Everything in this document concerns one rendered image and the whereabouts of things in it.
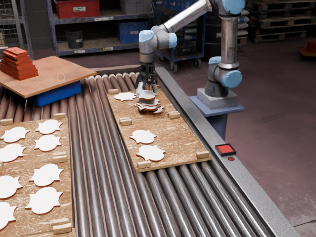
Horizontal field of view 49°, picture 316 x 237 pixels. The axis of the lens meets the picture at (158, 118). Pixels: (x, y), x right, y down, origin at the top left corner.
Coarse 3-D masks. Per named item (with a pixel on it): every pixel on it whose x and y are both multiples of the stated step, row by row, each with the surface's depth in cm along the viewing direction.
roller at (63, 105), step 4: (60, 100) 213; (64, 100) 211; (60, 104) 208; (64, 104) 206; (60, 108) 204; (64, 108) 201; (60, 112) 200; (64, 112) 196; (68, 124) 187; (72, 188) 141; (72, 192) 138; (72, 196) 135; (72, 200) 133; (72, 204) 131; (72, 208) 129; (72, 212) 127
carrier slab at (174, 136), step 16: (128, 128) 177; (144, 128) 177; (160, 128) 177; (176, 128) 177; (128, 144) 163; (144, 144) 163; (160, 144) 163; (176, 144) 163; (192, 144) 163; (144, 160) 152; (176, 160) 152; (192, 160) 152
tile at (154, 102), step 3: (141, 99) 195; (153, 99) 195; (156, 99) 195; (138, 102) 192; (141, 102) 191; (144, 102) 191; (147, 102) 191; (150, 102) 191; (153, 102) 191; (156, 102) 191; (144, 105) 188; (147, 105) 189; (150, 105) 188; (153, 105) 188; (156, 105) 189
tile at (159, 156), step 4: (140, 148) 159; (144, 148) 159; (148, 148) 159; (152, 148) 159; (156, 148) 159; (140, 152) 156; (144, 152) 156; (148, 152) 156; (152, 152) 156; (156, 152) 156; (160, 152) 156; (164, 152) 156; (140, 156) 154; (144, 156) 153; (148, 156) 153; (152, 156) 153; (156, 156) 153; (160, 156) 153; (148, 160) 151; (152, 160) 151; (156, 160) 151; (160, 160) 151
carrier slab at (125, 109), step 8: (160, 88) 223; (112, 96) 212; (160, 96) 212; (112, 104) 202; (120, 104) 202; (128, 104) 202; (160, 104) 202; (168, 104) 202; (120, 112) 193; (128, 112) 193; (136, 112) 193; (136, 120) 185; (144, 120) 185
